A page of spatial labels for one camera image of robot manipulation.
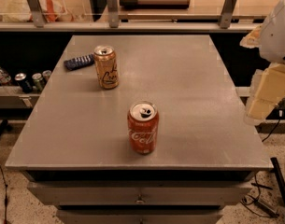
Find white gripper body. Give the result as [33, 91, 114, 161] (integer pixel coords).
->
[259, 0, 285, 63]

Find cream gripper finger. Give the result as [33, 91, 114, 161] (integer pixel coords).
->
[239, 25, 262, 49]
[244, 63, 285, 125]

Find orange LaCroix can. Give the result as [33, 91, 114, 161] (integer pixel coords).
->
[93, 45, 119, 90]

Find red Coca-Cola can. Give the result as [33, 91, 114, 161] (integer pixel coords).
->
[127, 101, 159, 155]

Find silver soda can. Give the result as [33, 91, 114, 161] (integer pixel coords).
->
[42, 70, 51, 81]

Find green soda can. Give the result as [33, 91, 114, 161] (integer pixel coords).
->
[32, 73, 45, 91]

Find dark blue soda can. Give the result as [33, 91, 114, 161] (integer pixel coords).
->
[15, 73, 33, 93]

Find black bar on floor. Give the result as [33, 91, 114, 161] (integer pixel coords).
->
[271, 157, 285, 206]

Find blue snack bag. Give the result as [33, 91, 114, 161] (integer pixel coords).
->
[64, 54, 94, 71]

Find grey table drawer unit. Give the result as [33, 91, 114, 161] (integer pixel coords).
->
[28, 180, 251, 224]

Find white and orange bag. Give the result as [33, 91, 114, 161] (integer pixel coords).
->
[0, 0, 74, 27]

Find clear plastic water bottle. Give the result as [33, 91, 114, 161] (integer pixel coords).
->
[0, 66, 12, 86]

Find black cable on floor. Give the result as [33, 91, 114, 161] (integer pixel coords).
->
[239, 109, 285, 218]

